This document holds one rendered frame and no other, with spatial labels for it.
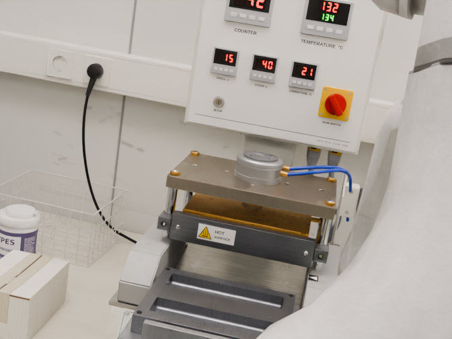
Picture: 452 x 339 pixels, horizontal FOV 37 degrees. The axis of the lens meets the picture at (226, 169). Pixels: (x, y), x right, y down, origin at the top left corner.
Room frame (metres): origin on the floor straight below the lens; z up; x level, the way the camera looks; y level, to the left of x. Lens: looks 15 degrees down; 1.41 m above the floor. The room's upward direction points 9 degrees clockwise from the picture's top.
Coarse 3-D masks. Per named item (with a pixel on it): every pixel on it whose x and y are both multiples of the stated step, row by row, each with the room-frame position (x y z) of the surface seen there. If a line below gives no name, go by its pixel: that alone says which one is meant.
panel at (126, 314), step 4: (124, 308) 0.93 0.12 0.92; (124, 312) 0.93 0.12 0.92; (128, 312) 0.93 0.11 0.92; (132, 312) 0.93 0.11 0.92; (124, 316) 0.93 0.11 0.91; (128, 316) 0.93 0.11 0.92; (120, 320) 0.92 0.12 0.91; (124, 320) 0.92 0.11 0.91; (128, 320) 0.92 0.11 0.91; (120, 324) 0.92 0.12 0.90; (124, 324) 0.92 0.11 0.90; (120, 328) 0.92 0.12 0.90; (120, 332) 0.92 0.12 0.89; (116, 336) 0.91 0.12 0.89
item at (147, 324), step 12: (144, 324) 0.74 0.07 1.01; (156, 324) 0.74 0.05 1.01; (168, 324) 0.74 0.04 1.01; (120, 336) 0.77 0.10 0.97; (132, 336) 0.77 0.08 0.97; (144, 336) 0.74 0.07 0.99; (156, 336) 0.74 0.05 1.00; (168, 336) 0.74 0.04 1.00; (180, 336) 0.73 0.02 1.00; (192, 336) 0.73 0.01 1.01; (204, 336) 0.73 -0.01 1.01; (216, 336) 0.73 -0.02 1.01
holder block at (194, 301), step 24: (168, 288) 0.88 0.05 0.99; (192, 288) 0.92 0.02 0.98; (216, 288) 0.92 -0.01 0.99; (240, 288) 0.91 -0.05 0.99; (264, 288) 0.93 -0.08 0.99; (144, 312) 0.79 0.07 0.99; (168, 312) 0.83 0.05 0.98; (192, 312) 0.84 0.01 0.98; (216, 312) 0.83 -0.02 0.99; (240, 312) 0.84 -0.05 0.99; (264, 312) 0.85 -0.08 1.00; (288, 312) 0.86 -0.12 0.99; (240, 336) 0.77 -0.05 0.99
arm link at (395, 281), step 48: (432, 96) 0.35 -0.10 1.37; (432, 144) 0.33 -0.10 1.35; (432, 192) 0.32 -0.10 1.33; (384, 240) 0.33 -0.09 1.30; (432, 240) 0.31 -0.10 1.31; (336, 288) 0.33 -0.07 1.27; (384, 288) 0.31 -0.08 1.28; (432, 288) 0.30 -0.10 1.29; (288, 336) 0.31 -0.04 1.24; (336, 336) 0.30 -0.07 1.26; (384, 336) 0.29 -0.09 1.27; (432, 336) 0.28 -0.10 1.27
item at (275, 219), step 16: (192, 208) 1.05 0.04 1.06; (208, 208) 1.06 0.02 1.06; (224, 208) 1.08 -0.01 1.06; (240, 208) 1.09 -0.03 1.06; (256, 208) 1.09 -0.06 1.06; (272, 208) 1.12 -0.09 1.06; (256, 224) 1.02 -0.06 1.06; (272, 224) 1.03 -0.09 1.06; (288, 224) 1.04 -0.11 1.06; (304, 224) 1.06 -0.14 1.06
